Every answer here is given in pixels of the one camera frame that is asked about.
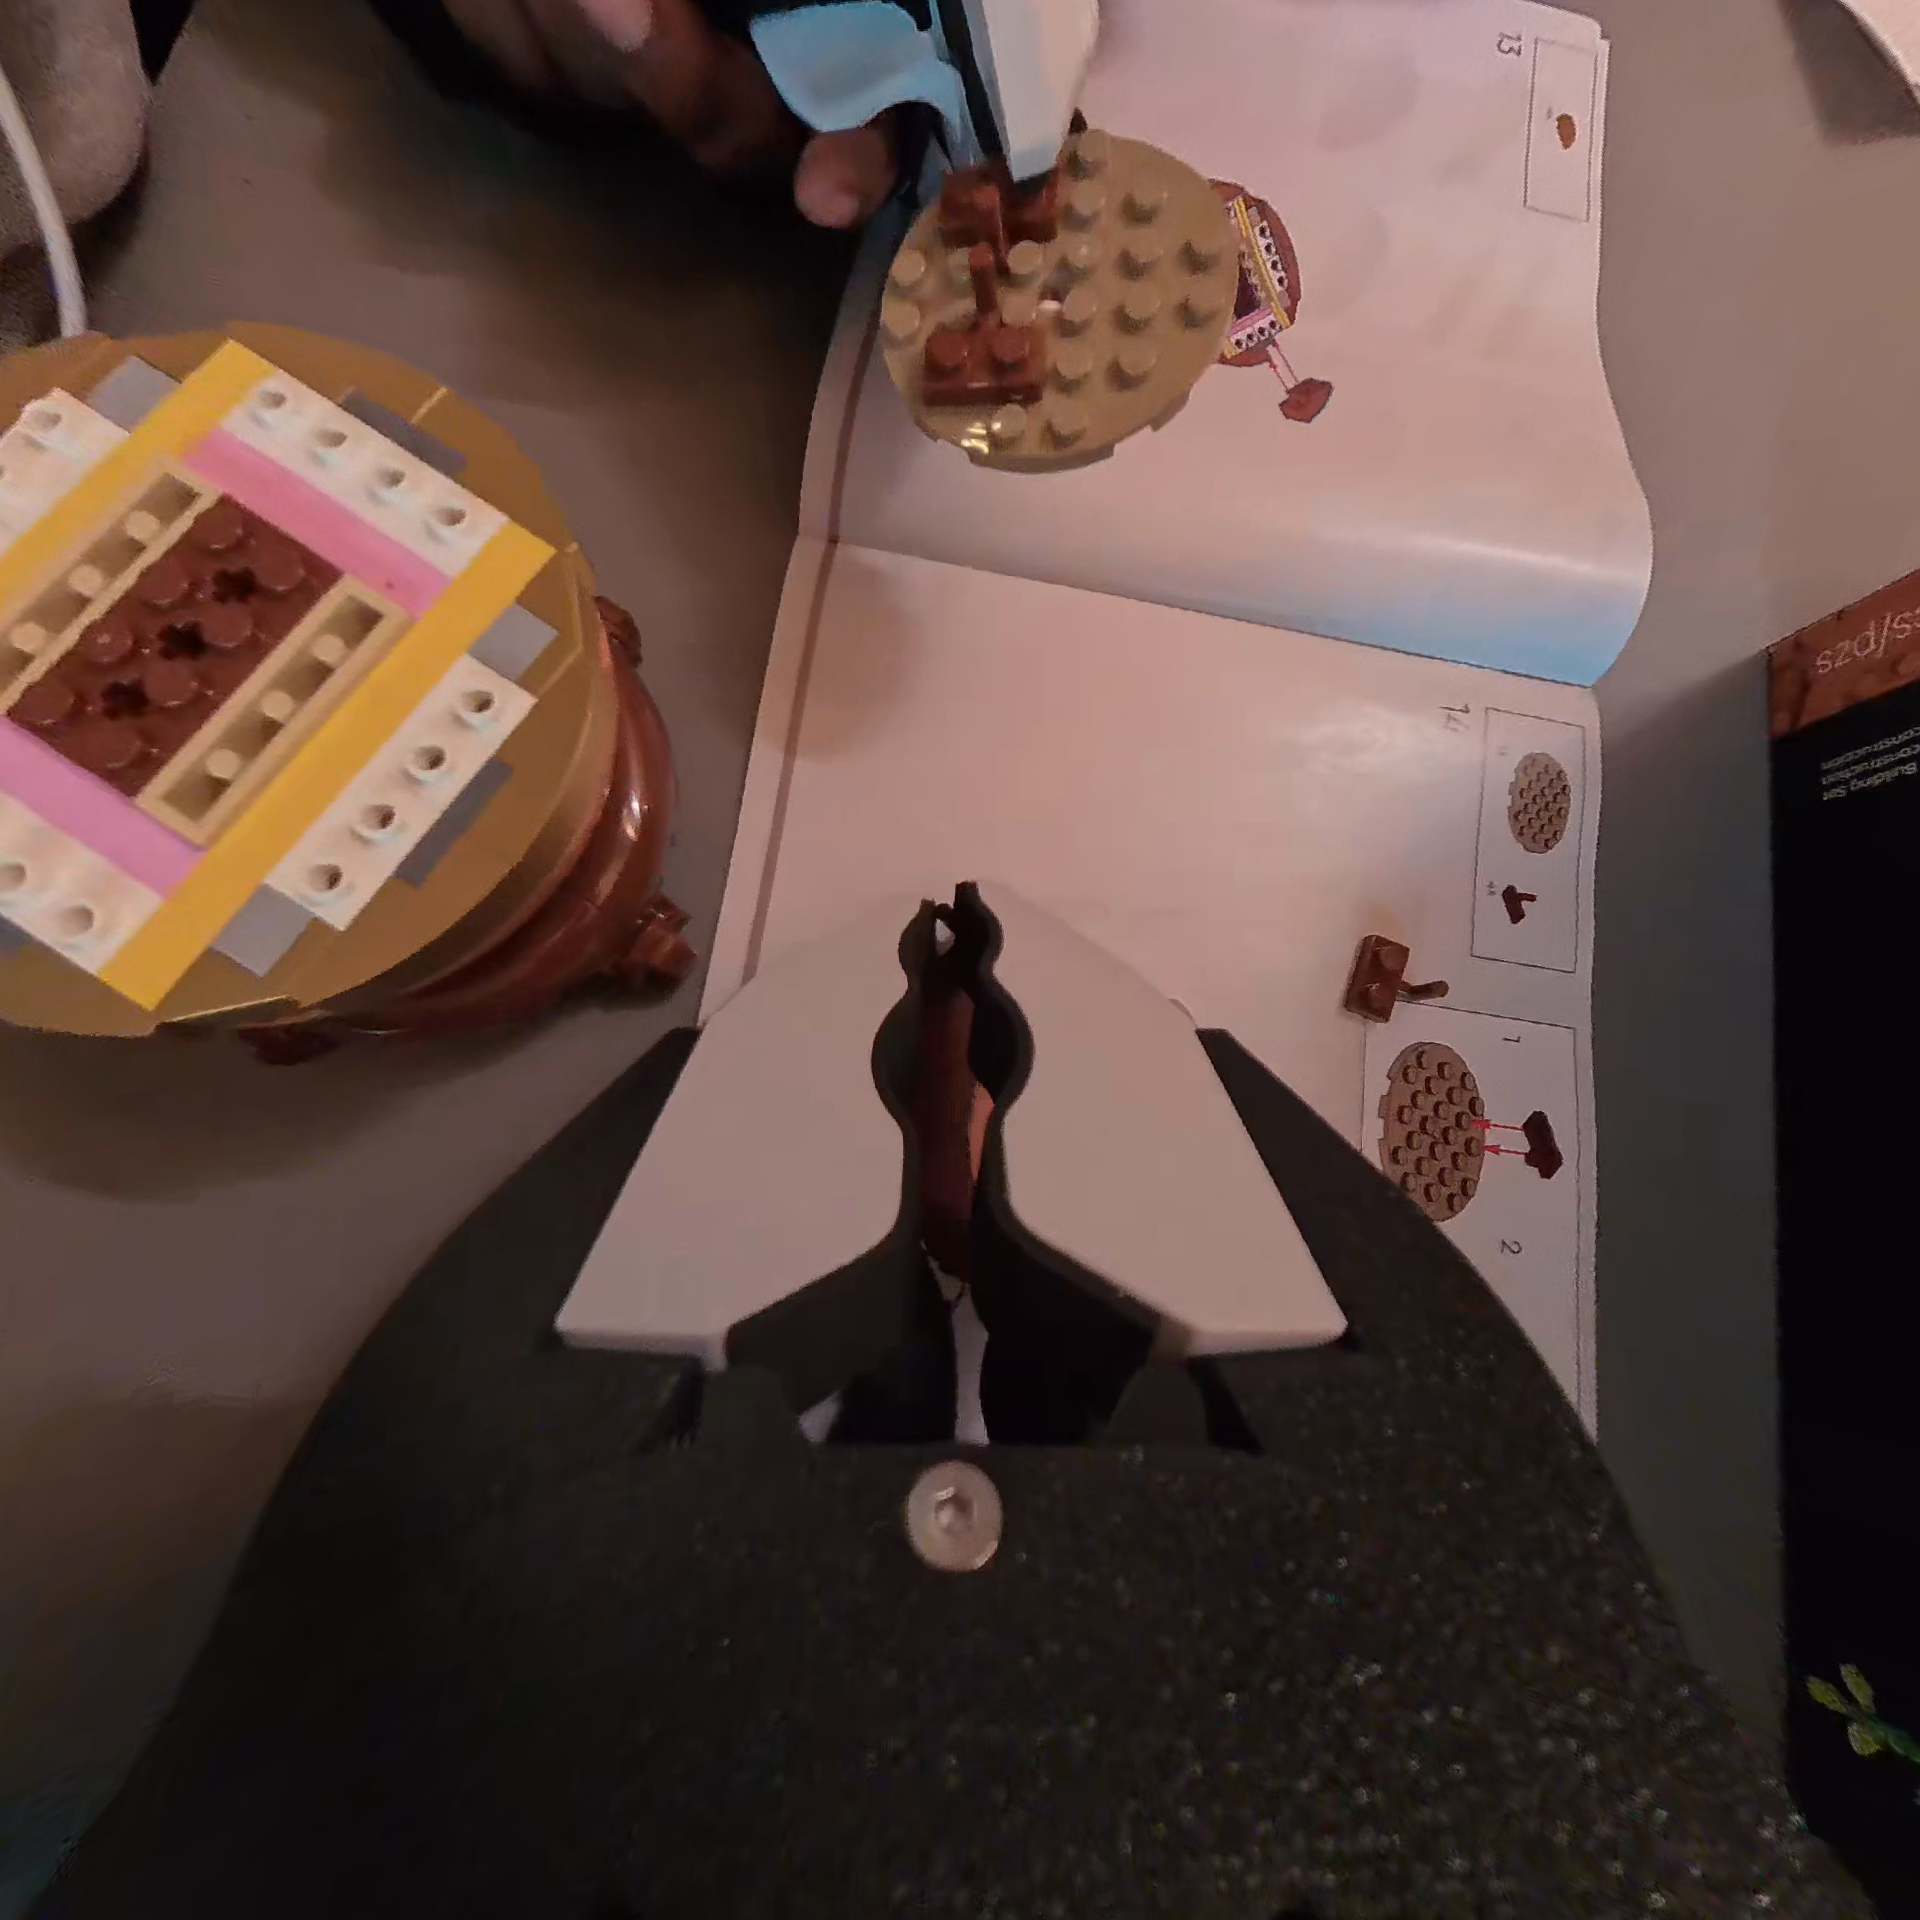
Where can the white instruction booklet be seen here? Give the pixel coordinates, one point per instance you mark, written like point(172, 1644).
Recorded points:
point(1201, 690)

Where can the black flower print box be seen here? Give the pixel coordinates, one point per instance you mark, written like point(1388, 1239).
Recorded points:
point(1847, 1201)

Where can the small brown brick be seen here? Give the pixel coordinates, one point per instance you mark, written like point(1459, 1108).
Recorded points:
point(1388, 976)
point(985, 355)
point(1006, 210)
point(947, 1094)

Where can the brick pot model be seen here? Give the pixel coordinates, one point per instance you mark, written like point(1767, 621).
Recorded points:
point(270, 690)

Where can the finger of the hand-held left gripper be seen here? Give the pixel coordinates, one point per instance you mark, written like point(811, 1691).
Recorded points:
point(1027, 77)

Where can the tan round plate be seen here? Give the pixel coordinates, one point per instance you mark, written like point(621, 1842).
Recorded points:
point(1126, 286)

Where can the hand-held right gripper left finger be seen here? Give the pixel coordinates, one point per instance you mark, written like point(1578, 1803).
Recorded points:
point(752, 1185)

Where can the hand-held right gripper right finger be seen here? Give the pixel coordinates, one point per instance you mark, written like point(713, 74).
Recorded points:
point(1157, 1185)

